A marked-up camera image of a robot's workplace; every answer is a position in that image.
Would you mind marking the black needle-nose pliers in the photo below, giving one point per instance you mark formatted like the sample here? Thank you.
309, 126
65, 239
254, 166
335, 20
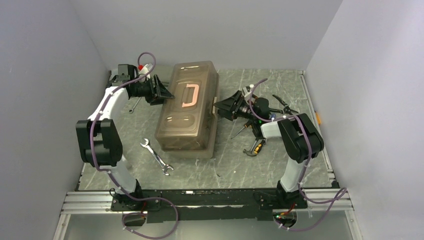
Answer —
286, 108

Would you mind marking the large silver open-end wrench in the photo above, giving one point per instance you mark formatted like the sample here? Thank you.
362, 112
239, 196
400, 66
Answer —
164, 166

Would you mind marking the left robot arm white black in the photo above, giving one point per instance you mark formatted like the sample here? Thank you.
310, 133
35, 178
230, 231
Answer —
98, 139

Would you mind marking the black yellow handled screwdriver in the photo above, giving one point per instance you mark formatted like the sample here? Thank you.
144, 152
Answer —
241, 130

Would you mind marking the orange object at table edge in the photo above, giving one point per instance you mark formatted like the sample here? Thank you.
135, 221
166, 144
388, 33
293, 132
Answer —
318, 118

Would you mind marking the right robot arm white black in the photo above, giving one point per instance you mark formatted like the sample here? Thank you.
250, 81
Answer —
300, 138

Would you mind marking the small silver wrench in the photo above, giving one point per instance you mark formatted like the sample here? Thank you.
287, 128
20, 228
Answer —
132, 109

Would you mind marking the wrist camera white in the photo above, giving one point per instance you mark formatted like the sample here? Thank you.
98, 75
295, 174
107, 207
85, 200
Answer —
247, 91
143, 72

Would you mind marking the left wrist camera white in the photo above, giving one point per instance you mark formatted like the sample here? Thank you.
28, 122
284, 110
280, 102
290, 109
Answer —
143, 72

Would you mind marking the translucent brown tool box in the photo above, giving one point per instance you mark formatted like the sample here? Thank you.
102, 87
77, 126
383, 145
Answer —
187, 124

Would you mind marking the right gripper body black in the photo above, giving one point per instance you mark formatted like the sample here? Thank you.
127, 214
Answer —
244, 111

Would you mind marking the aluminium rail frame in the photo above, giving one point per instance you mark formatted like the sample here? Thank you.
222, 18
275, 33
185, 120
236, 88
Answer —
101, 202

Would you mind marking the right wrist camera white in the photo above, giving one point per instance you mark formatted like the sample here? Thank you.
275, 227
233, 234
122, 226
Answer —
247, 91

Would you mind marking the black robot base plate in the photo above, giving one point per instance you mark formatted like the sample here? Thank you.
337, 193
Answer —
241, 195

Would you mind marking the claw hammer yellow black handle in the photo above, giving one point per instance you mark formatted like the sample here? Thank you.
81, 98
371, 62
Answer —
256, 147

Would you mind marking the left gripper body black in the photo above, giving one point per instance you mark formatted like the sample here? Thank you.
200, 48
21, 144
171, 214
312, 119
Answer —
147, 91

